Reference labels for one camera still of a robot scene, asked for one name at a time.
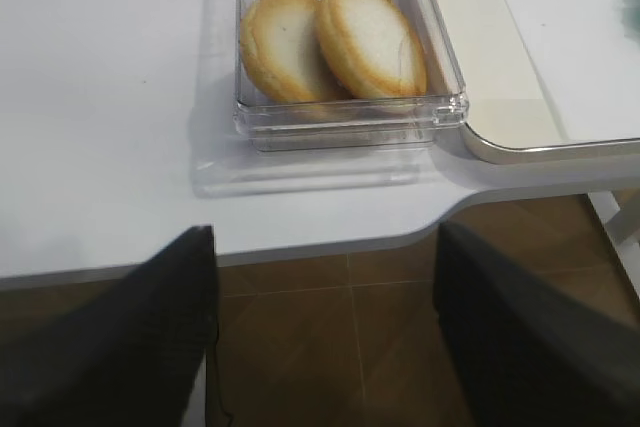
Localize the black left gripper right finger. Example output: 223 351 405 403
433 222 639 426

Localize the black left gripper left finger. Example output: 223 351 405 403
1 226 219 426

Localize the white metal tray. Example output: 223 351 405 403
437 0 639 164

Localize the white paper sheet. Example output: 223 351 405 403
506 0 639 141

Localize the front right bun half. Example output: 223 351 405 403
315 0 428 99

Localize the bun half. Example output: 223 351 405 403
239 0 350 103
315 0 428 99

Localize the clear plastic bun container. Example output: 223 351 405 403
190 0 469 198

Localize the front left bun half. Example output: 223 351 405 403
239 0 350 103

